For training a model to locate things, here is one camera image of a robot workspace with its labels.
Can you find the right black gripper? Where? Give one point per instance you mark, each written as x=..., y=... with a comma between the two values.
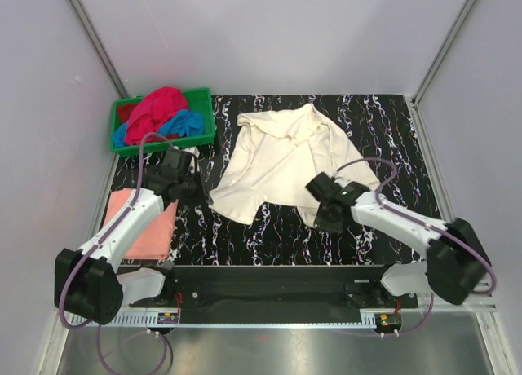
x=320, y=223

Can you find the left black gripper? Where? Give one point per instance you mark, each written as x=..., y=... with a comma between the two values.
x=201, y=199

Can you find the cream white t shirt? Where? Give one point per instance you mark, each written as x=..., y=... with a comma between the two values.
x=277, y=153

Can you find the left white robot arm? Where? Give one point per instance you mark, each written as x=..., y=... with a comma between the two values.
x=86, y=281

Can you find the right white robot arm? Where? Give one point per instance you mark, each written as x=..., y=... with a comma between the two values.
x=452, y=265

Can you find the blue t shirt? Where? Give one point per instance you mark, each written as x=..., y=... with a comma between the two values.
x=185, y=123

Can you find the magenta pink t shirt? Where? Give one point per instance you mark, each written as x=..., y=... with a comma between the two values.
x=152, y=112

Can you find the dark red t shirt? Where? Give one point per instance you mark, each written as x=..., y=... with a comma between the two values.
x=124, y=111

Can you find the green plastic bin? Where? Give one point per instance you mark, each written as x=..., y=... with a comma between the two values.
x=199, y=100

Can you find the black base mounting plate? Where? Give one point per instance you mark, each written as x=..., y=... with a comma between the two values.
x=276, y=294

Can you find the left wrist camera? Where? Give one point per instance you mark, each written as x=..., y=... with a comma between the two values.
x=183, y=160

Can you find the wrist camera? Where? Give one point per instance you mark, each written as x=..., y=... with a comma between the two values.
x=183, y=160
x=327, y=190

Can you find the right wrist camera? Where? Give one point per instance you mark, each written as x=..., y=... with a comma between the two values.
x=327, y=190

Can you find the grey slotted cable duct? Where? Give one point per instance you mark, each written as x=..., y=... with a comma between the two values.
x=138, y=320

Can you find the left aluminium frame post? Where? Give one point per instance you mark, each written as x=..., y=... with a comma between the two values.
x=80, y=12

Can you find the aluminium frame post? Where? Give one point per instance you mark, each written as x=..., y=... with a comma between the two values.
x=445, y=48
x=80, y=12

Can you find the right aluminium frame post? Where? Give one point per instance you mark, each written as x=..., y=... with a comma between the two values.
x=445, y=48

